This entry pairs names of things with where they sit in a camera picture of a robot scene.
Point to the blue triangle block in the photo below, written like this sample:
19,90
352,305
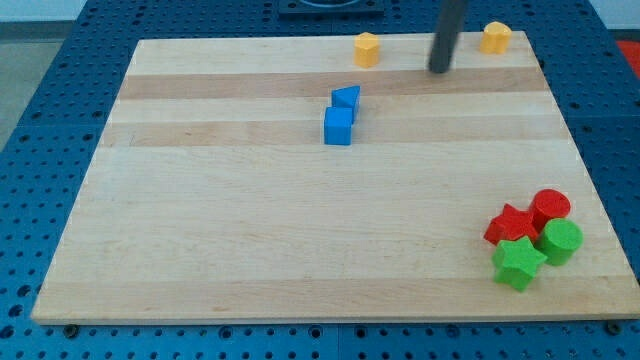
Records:
347,97

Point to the red cylinder block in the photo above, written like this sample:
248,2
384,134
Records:
548,204

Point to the yellow hexagon block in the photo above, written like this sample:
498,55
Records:
366,50

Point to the green cylinder block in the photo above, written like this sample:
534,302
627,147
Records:
559,240

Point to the red star block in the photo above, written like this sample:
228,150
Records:
511,225

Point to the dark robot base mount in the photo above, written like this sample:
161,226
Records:
289,8

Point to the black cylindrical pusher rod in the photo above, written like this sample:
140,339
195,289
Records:
449,24

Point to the light wooden board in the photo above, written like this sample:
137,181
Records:
212,199

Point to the blue cube block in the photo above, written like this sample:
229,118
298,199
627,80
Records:
337,126

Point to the yellow heart block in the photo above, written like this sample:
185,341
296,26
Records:
495,38

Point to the green star block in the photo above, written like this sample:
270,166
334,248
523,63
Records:
516,263

